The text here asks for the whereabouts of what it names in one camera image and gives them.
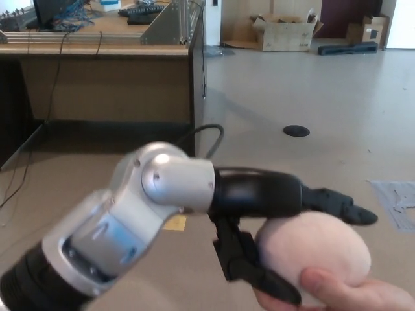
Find grey spiked metal rack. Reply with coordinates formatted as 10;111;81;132
0;8;37;32

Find black round floor cap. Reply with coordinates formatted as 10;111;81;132
283;124;311;137

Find small cardboard box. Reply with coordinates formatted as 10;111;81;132
346;14;390;48

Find pink plush dumpling with sunglasses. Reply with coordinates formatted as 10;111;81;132
254;210;372;307

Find black computer monitor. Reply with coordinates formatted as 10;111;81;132
27;0;82;29

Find wooden desk with dark sides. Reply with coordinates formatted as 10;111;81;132
0;1;208;172

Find blue cable bundle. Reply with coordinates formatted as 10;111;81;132
53;0;97;32

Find black robot wrist cable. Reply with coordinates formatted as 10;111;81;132
174;124;226;160

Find yellow paper sheet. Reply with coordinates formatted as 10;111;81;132
161;214;187;232

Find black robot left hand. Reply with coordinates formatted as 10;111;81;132
210;166;379;307

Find person's bare hand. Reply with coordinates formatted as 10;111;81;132
255;266;415;311

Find thin black cable with plug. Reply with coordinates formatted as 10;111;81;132
200;38;209;99

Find flat cardboard sheet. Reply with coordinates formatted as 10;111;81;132
220;39;263;51

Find long black hanging cable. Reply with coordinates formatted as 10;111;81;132
0;31;71;209

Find black flat device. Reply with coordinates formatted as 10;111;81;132
126;13;157;25

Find grey tape patch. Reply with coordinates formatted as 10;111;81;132
367;179;415;233

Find large open cardboard box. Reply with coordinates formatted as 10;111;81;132
250;13;325;53

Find white box with fiducial tag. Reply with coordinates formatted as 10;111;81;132
99;0;122;12

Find black keyboard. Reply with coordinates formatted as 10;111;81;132
117;4;167;17

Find white door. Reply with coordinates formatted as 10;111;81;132
386;0;415;50

